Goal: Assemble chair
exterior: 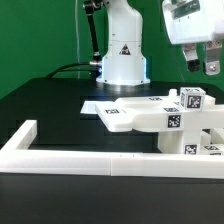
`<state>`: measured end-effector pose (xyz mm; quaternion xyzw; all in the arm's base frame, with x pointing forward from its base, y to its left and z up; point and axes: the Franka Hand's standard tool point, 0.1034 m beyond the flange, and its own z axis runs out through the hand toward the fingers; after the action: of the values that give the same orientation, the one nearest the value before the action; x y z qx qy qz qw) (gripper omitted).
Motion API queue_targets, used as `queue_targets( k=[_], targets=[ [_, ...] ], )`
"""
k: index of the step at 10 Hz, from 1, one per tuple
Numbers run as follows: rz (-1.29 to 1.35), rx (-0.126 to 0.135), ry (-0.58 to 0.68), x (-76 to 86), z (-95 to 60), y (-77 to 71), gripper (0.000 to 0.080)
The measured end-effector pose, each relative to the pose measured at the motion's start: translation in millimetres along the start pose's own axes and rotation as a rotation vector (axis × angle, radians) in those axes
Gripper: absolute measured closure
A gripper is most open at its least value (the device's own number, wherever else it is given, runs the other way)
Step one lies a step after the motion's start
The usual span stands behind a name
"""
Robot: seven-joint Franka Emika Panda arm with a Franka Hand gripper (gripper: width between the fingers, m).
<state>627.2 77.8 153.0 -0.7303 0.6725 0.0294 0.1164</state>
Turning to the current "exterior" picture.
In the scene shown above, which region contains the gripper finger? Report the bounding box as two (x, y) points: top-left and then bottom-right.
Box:
(182, 43), (200, 72)
(203, 40), (222, 76)

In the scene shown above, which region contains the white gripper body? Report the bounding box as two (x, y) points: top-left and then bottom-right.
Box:
(162, 0), (224, 44)

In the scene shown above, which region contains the small tagged white cube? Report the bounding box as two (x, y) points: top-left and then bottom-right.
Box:
(180, 87), (205, 111)

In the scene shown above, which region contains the white chair back part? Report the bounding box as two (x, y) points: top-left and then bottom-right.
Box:
(95, 96), (224, 132)

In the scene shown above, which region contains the white chair seat part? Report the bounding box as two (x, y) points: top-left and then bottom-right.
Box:
(158, 130), (201, 155)

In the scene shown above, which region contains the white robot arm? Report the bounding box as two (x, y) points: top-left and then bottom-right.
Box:
(97, 0), (224, 86)

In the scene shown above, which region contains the white sheet with tags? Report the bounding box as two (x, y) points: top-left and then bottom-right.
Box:
(80, 101), (98, 115)

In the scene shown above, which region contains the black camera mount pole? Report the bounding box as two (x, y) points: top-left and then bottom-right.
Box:
(83, 0), (101, 61)

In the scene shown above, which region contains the black cable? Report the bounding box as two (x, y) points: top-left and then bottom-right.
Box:
(45, 61), (101, 80)

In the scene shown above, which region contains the white U-shaped border frame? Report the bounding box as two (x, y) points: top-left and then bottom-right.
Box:
(0, 120), (224, 179)

